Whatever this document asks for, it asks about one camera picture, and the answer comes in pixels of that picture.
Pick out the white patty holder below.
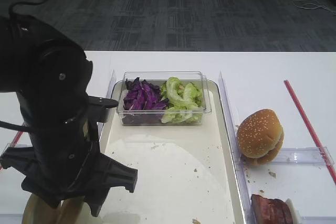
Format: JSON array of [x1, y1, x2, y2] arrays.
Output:
[[285, 198, 303, 224]]

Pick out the red tape strip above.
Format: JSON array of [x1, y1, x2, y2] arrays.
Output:
[[284, 80, 335, 183], [1, 131, 23, 155]]

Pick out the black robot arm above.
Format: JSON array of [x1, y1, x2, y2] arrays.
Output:
[[1, 15, 138, 216]]

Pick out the green lettuce leaves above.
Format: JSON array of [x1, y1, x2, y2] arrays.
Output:
[[160, 77, 204, 124]]

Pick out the right clear long divider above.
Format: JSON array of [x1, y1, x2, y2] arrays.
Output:
[[218, 72, 256, 223]]

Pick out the bun slice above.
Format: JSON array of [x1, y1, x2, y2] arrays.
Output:
[[22, 194, 61, 224], [56, 197, 84, 224]]

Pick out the purple cabbage pieces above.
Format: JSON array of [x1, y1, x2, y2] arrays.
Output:
[[122, 77, 169, 125]]

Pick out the clear plastic salad container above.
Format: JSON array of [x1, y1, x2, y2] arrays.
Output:
[[117, 71, 212, 126]]

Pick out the right red tape strip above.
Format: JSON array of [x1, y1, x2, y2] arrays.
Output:
[[284, 80, 335, 183]]

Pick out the white cable on floor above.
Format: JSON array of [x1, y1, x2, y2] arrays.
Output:
[[292, 0, 336, 14]]

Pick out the sesame burger bun stack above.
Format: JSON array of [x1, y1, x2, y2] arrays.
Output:
[[236, 109, 284, 165]]

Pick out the clear cross divider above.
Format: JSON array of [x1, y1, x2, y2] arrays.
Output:
[[1, 144, 34, 160], [270, 147, 334, 166]]

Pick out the right clear cross divider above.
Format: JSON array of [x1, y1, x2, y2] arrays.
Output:
[[270, 147, 334, 166]]

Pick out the left red tape strip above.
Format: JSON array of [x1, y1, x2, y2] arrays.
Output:
[[1, 131, 23, 155]]

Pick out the cream rectangular serving tray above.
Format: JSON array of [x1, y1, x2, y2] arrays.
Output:
[[99, 81, 244, 223]]

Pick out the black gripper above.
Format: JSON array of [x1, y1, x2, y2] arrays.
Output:
[[0, 119, 139, 208]]

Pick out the left clear cross divider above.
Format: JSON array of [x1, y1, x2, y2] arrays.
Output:
[[1, 144, 34, 160]]

